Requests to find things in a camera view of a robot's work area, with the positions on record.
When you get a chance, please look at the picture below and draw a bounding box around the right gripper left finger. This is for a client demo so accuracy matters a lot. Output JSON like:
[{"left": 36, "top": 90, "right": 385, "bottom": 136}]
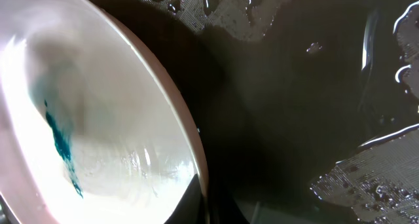
[{"left": 164, "top": 174, "right": 207, "bottom": 224}]

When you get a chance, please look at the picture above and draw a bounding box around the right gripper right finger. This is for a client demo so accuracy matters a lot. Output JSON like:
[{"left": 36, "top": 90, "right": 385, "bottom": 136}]
[{"left": 209, "top": 185, "right": 249, "bottom": 224}]

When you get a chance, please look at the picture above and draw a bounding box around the white plate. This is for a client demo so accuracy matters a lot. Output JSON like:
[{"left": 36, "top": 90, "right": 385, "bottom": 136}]
[{"left": 1, "top": 0, "right": 209, "bottom": 223}]

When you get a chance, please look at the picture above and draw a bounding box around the dark grey serving tray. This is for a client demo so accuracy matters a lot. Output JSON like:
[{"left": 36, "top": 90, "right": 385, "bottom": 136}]
[{"left": 89, "top": 0, "right": 418, "bottom": 223}]

